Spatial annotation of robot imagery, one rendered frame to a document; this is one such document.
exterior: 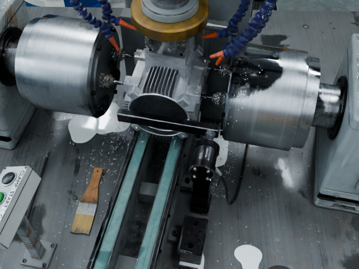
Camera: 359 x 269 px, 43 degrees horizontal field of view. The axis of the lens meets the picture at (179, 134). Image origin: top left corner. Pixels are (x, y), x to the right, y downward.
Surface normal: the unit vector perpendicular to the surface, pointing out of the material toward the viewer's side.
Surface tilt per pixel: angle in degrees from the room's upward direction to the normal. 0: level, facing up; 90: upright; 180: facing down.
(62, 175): 0
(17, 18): 90
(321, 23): 0
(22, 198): 69
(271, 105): 51
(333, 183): 90
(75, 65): 43
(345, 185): 90
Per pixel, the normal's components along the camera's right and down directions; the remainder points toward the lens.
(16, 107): 0.98, 0.17
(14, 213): 0.92, -0.07
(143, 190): 0.00, -0.62
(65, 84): -0.19, 0.45
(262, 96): -0.14, 0.07
